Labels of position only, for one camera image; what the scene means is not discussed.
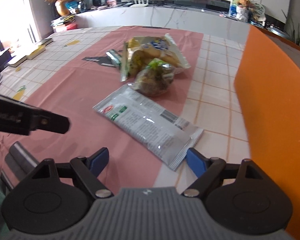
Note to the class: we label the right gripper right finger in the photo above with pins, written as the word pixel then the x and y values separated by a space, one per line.
pixel 208 172

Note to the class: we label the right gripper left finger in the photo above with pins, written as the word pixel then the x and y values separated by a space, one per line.
pixel 86 171

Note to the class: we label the white ball candy bag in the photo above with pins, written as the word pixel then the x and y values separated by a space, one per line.
pixel 166 135

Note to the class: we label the green seaweed snack bag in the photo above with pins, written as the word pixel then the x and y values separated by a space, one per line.
pixel 155 79

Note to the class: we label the green sausage stick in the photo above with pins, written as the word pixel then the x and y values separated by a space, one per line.
pixel 115 58

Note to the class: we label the yellow potato chips bag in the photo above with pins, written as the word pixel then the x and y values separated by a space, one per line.
pixel 139 51

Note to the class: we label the black book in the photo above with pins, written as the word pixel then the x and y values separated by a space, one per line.
pixel 19 56

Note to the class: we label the yellow tissue pack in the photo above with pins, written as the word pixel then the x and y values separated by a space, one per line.
pixel 31 54

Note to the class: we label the pink table runner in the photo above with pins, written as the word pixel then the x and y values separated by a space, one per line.
pixel 64 80

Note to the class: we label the orange cardboard box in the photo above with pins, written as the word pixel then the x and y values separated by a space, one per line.
pixel 267 85

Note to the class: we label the red box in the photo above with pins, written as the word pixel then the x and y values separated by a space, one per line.
pixel 65 27

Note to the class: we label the orange vase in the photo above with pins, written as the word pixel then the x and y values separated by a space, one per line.
pixel 61 7

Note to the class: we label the white tv cabinet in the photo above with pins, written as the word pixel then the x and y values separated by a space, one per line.
pixel 169 18

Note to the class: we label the potted green plant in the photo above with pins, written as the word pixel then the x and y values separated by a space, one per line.
pixel 292 29

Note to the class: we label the teddy bear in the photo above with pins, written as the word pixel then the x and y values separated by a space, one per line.
pixel 242 10

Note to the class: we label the white wifi router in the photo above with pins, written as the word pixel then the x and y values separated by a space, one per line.
pixel 140 3

